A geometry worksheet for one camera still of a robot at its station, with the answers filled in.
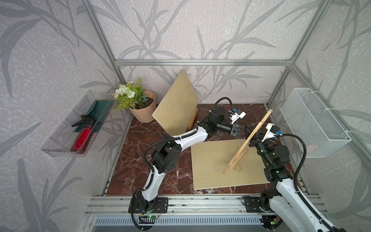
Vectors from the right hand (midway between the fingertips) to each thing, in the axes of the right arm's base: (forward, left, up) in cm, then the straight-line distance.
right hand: (247, 126), depth 72 cm
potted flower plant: (+29, +64, -10) cm, 71 cm away
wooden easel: (+24, +28, -22) cm, 43 cm away
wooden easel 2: (-12, +6, -12) cm, 18 cm away
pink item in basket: (-9, -31, -6) cm, 33 cm away
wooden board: (+22, +39, -12) cm, 46 cm away
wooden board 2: (-5, +17, -28) cm, 33 cm away
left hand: (-5, +1, -2) cm, 6 cm away
